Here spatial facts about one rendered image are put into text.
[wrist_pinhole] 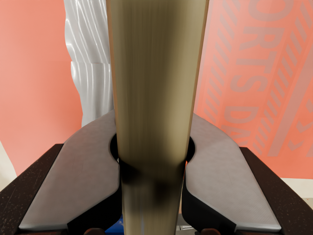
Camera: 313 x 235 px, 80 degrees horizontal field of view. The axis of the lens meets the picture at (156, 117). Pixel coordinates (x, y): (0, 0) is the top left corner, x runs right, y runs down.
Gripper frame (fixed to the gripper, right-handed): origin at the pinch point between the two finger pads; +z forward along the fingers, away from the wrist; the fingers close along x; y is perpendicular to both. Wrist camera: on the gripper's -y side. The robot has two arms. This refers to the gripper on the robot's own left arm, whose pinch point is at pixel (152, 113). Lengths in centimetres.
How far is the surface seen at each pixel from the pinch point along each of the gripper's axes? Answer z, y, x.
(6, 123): 13.7, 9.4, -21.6
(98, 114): 13.2, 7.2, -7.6
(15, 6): 13.6, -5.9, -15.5
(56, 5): 13.6, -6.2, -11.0
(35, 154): 13.7, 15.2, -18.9
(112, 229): 9.1, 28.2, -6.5
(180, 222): 10.3, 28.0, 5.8
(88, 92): 13.2, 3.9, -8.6
